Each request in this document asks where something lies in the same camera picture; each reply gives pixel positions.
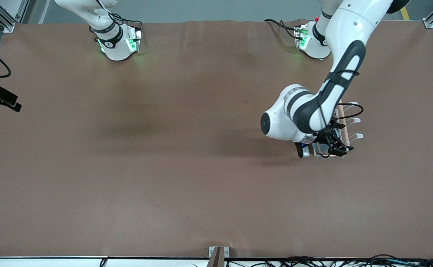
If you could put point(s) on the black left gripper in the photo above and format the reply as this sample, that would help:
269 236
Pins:
330 139

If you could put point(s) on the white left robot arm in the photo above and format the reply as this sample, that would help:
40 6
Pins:
350 29

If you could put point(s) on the brown table mat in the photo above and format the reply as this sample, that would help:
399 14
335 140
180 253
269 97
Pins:
164 167

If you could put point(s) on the metal table bracket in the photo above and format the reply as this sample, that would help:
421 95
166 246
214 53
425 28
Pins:
227 252

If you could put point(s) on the brown post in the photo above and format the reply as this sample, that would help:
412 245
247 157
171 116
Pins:
216 259

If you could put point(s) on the black side camera on mount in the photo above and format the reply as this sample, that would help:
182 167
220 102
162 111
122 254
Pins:
1 97

